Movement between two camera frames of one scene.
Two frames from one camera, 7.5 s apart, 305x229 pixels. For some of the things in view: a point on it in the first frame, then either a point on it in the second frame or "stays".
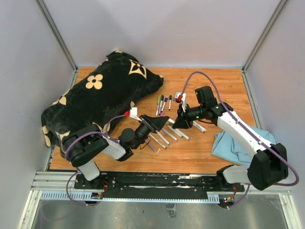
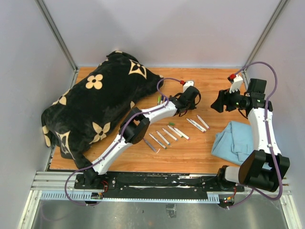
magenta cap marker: x=197 y=125 stays
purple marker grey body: x=150 y=145 stays
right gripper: x=182 y=120 -> x=218 y=106
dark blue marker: x=161 y=105 stays
